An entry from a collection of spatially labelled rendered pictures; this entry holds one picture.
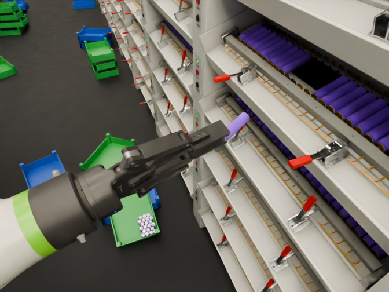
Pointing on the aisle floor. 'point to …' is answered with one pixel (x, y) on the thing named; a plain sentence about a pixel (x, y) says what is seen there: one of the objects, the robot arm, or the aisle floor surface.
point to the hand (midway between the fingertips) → (206, 139)
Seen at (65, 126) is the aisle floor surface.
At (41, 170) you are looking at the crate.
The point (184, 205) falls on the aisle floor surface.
